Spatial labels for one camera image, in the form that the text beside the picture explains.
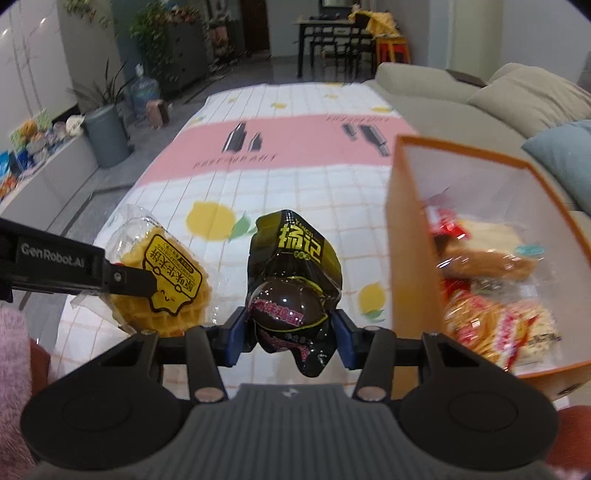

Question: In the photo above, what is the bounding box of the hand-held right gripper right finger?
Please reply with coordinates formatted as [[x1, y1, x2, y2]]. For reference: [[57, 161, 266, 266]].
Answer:
[[331, 307, 483, 401]]

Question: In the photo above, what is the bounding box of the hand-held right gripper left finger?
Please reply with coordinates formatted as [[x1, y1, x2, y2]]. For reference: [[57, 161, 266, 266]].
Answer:
[[99, 305, 247, 403]]

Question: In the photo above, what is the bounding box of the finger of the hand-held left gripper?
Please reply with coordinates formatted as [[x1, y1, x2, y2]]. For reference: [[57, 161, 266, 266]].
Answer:
[[102, 259, 157, 298]]

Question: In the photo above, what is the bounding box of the yellow label waffle packet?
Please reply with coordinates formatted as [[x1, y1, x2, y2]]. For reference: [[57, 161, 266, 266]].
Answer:
[[69, 203, 213, 337]]

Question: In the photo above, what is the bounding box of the black egg snack packet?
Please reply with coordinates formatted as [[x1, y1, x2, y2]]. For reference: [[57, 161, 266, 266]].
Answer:
[[246, 209, 343, 379]]

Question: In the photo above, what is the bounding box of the orange cardboard box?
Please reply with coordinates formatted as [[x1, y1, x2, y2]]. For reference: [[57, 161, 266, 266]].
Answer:
[[385, 134, 591, 407]]

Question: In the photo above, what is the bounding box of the white low cabinet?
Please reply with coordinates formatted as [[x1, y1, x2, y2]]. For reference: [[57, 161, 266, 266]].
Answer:
[[0, 134, 100, 217]]

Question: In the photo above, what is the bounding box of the row of colourful toys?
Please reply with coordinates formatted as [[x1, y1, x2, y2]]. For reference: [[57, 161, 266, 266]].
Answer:
[[0, 111, 86, 199]]

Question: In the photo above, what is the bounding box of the red crispy snack packet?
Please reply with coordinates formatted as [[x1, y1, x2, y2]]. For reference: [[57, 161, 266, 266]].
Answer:
[[443, 288, 511, 367]]

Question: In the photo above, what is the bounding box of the grey round bin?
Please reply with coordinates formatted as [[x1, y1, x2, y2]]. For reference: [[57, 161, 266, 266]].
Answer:
[[83, 105, 132, 168]]

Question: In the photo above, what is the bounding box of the small red snack packet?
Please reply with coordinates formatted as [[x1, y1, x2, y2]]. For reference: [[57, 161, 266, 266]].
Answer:
[[425, 203, 468, 252]]

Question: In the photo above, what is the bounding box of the small pink brown object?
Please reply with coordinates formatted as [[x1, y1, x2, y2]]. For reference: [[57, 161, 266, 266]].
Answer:
[[145, 99, 171, 126]]

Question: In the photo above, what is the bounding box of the bread packet teal label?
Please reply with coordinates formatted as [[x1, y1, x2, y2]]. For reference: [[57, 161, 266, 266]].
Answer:
[[442, 219, 546, 283]]

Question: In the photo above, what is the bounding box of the spiky potted plant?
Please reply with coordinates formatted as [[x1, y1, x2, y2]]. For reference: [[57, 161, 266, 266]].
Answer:
[[69, 60, 139, 121]]

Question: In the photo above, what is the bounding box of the blue water jug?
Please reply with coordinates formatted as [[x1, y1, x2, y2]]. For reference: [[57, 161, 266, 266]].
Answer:
[[130, 76, 161, 118]]

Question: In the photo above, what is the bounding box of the red white crispy packet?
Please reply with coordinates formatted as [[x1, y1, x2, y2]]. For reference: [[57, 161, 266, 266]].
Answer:
[[501, 302, 563, 367]]

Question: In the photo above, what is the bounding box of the pink white printed tablecloth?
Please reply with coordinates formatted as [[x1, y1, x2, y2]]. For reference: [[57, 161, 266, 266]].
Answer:
[[46, 82, 421, 407]]

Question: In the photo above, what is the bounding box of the grey drawer cabinet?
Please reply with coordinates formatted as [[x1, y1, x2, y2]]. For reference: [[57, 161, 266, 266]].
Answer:
[[164, 21, 215, 95]]

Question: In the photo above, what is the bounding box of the beige sofa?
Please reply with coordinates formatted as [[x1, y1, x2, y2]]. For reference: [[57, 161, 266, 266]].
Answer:
[[362, 61, 591, 222]]

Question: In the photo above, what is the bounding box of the tall leafy potted plant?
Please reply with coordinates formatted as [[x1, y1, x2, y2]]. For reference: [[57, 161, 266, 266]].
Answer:
[[129, 0, 204, 58]]

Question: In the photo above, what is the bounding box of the flower plant stand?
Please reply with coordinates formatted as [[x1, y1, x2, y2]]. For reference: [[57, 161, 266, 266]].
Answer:
[[208, 0, 245, 65]]

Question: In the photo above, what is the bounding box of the blue pillow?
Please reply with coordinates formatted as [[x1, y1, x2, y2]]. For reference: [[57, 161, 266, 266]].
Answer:
[[522, 119, 591, 204]]

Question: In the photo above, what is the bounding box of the red plastic stool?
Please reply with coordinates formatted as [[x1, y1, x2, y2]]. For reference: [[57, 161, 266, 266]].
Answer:
[[375, 37, 413, 65]]

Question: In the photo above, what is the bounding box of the beige textured cushion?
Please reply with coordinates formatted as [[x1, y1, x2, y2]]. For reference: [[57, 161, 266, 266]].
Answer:
[[466, 67, 591, 139]]

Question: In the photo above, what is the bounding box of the dark wooden dining table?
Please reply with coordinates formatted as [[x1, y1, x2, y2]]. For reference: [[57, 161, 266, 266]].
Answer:
[[295, 16, 377, 79]]

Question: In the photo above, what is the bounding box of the yellow draped cloth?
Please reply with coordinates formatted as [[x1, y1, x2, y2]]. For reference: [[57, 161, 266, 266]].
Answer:
[[348, 7, 407, 40]]

